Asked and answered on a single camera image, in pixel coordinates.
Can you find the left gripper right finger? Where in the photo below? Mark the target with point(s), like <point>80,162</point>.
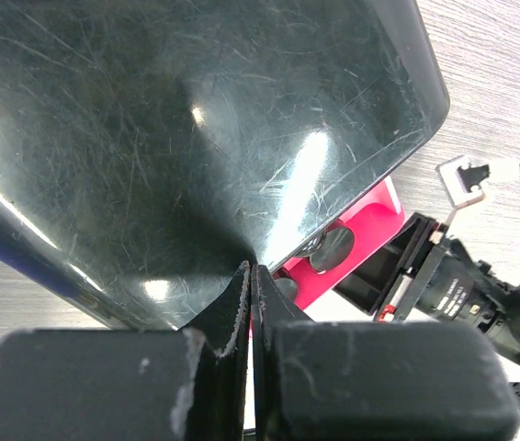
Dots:
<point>368,381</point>

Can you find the black drawer organizer cabinet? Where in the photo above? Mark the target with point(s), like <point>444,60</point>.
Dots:
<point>147,148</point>

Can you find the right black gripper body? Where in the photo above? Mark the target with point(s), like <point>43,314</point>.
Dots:
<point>423,269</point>

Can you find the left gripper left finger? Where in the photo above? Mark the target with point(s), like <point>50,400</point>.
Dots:
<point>187,384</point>

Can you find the pink drawer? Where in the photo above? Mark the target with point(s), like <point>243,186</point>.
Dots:
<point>374,220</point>

